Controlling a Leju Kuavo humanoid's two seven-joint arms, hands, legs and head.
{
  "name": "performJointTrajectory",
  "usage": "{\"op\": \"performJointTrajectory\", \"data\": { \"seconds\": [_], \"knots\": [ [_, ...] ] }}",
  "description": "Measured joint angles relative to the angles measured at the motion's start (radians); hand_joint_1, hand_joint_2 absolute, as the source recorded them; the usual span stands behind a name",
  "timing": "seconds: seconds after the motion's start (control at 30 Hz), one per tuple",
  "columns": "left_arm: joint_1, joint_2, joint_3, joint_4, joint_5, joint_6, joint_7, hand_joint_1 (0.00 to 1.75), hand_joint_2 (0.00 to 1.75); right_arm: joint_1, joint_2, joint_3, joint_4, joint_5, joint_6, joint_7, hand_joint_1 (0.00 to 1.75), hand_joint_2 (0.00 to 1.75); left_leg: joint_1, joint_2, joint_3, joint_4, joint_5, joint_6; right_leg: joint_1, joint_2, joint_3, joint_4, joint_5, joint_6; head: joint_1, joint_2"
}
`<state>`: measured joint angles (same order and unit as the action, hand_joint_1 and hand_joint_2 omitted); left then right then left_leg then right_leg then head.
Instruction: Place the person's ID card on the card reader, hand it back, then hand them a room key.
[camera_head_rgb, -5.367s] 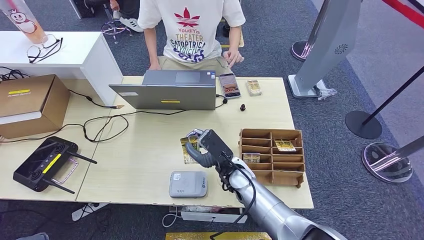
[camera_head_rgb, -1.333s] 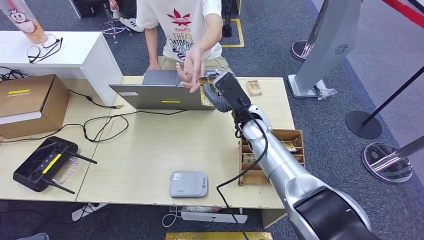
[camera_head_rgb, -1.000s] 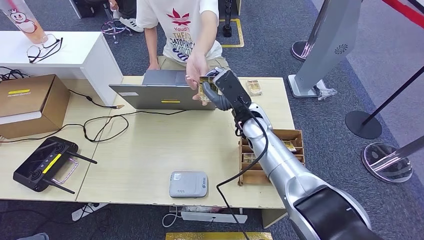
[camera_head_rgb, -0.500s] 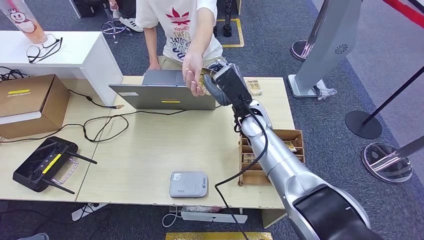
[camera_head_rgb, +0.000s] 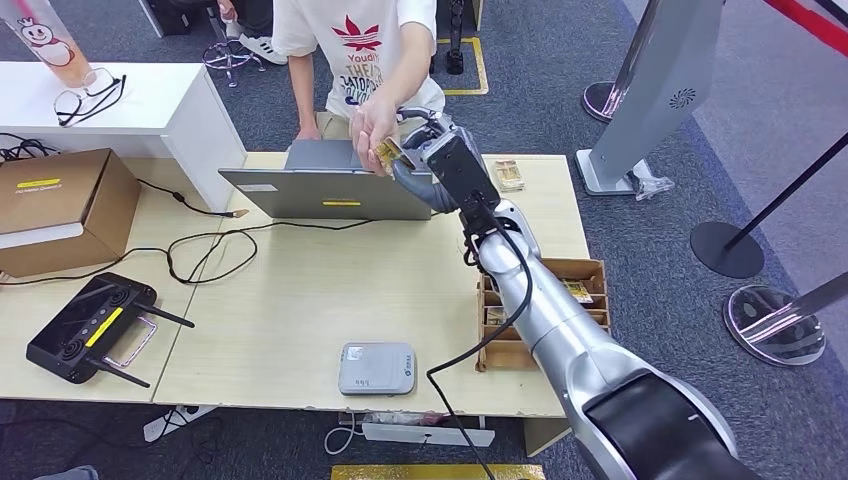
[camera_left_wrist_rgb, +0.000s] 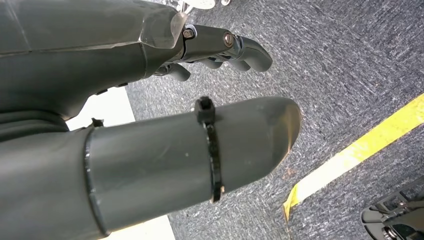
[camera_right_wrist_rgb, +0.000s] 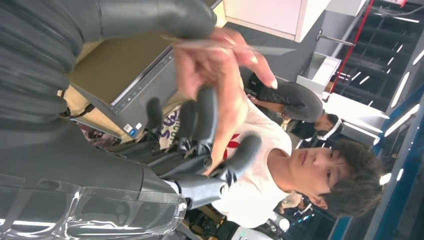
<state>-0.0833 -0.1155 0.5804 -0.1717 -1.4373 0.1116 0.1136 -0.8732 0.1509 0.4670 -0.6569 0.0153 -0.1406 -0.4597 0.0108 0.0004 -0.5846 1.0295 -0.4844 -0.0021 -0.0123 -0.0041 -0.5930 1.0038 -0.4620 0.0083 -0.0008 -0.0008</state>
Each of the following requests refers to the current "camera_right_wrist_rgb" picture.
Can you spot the red barrier belt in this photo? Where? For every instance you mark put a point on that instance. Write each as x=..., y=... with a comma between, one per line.
x=356, y=36

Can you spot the person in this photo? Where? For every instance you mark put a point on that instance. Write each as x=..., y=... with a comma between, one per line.
x=298, y=102
x=258, y=192

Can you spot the white open bin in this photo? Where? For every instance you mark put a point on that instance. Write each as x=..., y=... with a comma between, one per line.
x=318, y=73

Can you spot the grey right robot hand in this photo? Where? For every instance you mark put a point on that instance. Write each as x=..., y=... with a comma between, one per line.
x=82, y=159

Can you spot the white cabinet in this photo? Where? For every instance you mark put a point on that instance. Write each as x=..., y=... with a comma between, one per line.
x=265, y=16

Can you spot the grey laptop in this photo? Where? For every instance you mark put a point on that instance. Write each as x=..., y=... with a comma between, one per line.
x=116, y=66

